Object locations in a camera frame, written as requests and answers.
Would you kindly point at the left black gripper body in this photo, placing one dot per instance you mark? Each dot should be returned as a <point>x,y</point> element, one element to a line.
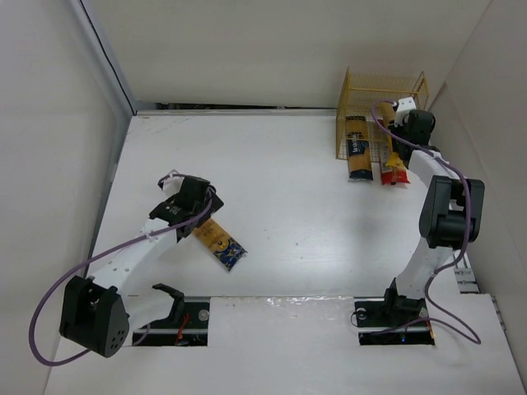
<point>198,222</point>

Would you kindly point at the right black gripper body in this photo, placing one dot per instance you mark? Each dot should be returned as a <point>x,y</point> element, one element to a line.
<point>400,145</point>

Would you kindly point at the yellow spaghetti bag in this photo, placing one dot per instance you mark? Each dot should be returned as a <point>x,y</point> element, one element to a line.
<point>385,115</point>

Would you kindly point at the orange blue pasta bag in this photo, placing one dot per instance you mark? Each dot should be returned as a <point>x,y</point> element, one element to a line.
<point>227,251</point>

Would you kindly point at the red white spaghetti bag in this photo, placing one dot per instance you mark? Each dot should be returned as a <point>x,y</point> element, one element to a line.
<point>395,175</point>

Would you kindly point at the dark blue spaghetti bag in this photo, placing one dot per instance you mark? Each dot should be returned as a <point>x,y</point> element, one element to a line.
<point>358,149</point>

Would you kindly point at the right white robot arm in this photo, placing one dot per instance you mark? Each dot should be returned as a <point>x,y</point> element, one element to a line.
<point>451,214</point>

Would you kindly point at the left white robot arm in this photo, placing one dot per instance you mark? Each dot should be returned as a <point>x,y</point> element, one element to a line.
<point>100,311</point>

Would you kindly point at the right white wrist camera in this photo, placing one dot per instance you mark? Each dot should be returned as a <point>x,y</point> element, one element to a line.
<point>402,109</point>

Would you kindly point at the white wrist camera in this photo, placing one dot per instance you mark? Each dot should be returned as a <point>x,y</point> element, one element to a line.
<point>402,109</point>
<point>170,183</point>

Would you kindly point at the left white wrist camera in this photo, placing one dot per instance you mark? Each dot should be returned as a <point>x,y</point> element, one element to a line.
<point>170,183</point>

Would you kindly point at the yellow wire shelf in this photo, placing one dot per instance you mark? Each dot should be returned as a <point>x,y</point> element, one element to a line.
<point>358,94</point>

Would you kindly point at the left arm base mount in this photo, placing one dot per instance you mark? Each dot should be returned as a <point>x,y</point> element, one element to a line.
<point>190,330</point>

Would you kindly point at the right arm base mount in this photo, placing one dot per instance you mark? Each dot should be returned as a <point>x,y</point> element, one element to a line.
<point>380,322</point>

